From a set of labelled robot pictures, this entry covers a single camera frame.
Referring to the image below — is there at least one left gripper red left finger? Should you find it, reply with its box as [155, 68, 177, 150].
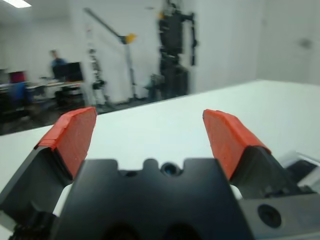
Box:
[0, 106, 98, 221]

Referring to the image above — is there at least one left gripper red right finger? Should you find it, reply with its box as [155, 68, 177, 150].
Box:
[201, 108, 305, 200]

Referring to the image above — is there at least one black box lid with foil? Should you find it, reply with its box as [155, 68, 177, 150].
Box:
[278, 149, 320, 195]

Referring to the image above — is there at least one office desk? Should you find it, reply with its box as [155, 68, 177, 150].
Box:
[24, 79, 86, 107]

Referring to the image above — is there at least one black computer monitor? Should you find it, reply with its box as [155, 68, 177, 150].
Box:
[51, 61, 84, 83]

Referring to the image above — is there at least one blue office chair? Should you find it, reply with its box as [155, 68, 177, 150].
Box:
[9, 81, 34, 112]

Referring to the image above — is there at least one silver robot on stand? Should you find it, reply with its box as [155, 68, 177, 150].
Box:
[85, 23, 112, 109]

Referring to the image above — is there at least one seated person in blue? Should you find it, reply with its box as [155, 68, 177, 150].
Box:
[48, 49, 69, 76]

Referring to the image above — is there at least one gantry stand with yellow joint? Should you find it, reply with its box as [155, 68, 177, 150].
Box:
[83, 7, 141, 104]

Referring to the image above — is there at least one black hanging humanoid robot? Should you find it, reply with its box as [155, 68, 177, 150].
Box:
[156, 0, 200, 99]

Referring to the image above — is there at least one ceiling light panel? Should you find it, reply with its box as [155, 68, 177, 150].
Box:
[0, 0, 33, 8]

